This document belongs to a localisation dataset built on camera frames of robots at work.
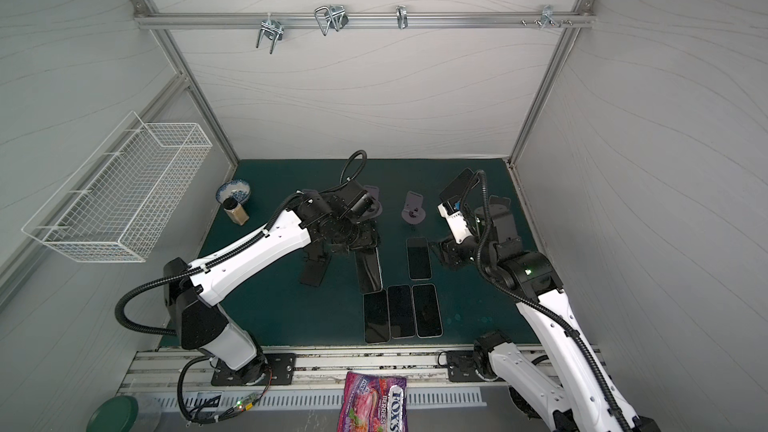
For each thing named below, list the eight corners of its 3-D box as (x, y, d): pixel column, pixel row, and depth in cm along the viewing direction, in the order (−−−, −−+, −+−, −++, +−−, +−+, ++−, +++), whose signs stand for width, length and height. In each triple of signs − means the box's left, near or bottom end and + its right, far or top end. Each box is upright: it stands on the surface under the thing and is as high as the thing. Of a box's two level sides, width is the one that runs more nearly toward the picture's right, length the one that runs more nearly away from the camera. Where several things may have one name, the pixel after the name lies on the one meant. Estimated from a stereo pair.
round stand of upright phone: (401, 220, 106) (402, 200, 97) (407, 209, 109) (408, 189, 101) (420, 227, 104) (423, 208, 95) (425, 216, 107) (429, 196, 99)
